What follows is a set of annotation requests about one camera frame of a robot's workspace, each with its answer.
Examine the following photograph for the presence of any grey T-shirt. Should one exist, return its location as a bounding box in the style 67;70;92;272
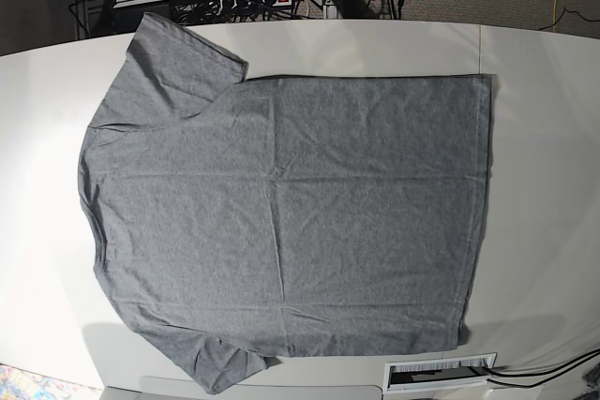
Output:
78;14;492;394

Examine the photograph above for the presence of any black power strip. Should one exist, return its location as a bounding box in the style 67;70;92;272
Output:
226;0;293;9

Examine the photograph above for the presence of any white cable grommet tray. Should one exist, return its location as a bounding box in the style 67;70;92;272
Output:
382;353;497;394

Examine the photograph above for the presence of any black cable pair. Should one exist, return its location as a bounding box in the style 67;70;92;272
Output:
482;348;600;389

